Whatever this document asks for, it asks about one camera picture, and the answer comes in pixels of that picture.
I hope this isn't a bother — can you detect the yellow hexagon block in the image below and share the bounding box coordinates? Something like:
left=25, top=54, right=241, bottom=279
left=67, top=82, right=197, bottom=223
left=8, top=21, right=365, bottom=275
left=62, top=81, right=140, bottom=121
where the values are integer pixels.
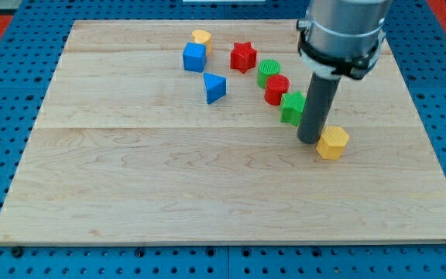
left=316, top=126, right=350, bottom=160

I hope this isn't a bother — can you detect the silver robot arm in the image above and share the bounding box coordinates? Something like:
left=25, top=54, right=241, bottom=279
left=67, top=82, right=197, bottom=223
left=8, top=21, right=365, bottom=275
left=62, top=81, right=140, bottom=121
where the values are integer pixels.
left=296, top=0, right=392, bottom=80

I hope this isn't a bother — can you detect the blue triangle block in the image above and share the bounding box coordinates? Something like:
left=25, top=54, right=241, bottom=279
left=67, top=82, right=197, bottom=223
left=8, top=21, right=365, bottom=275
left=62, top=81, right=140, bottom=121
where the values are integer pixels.
left=203, top=73, right=227, bottom=105

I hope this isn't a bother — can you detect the red cylinder block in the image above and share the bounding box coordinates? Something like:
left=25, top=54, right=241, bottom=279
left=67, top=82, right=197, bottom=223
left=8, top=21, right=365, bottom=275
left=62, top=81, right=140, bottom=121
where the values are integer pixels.
left=264, top=74, right=290, bottom=105

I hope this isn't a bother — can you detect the green star block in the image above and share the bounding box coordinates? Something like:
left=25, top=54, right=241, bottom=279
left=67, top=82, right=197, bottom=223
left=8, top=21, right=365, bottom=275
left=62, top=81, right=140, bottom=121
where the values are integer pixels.
left=279, top=91, right=306, bottom=126

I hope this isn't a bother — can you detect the light wooden board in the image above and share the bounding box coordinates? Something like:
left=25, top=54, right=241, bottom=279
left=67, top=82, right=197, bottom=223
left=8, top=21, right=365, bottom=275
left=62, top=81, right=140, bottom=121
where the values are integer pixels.
left=0, top=20, right=446, bottom=246

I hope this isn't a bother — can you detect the green cylinder block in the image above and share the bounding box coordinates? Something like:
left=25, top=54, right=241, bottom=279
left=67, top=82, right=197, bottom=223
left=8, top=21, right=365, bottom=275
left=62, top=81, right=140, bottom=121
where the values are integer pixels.
left=256, top=59, right=281, bottom=89

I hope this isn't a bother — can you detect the red star block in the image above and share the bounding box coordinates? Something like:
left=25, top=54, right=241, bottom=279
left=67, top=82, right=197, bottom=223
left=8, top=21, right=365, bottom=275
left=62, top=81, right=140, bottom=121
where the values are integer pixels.
left=230, top=42, right=257, bottom=74

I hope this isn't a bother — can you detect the blue cube block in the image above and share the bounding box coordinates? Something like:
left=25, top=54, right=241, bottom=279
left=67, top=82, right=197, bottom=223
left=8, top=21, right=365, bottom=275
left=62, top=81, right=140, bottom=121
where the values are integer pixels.
left=183, top=42, right=207, bottom=73

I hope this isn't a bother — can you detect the yellow heart block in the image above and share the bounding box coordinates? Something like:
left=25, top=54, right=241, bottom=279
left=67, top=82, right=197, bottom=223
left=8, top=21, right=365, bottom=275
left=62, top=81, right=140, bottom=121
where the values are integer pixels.
left=191, top=29, right=212, bottom=56

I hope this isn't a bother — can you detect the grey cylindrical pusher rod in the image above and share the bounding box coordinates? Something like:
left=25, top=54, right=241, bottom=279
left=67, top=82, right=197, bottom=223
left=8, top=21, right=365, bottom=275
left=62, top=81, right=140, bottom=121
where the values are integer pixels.
left=297, top=74, right=340, bottom=144

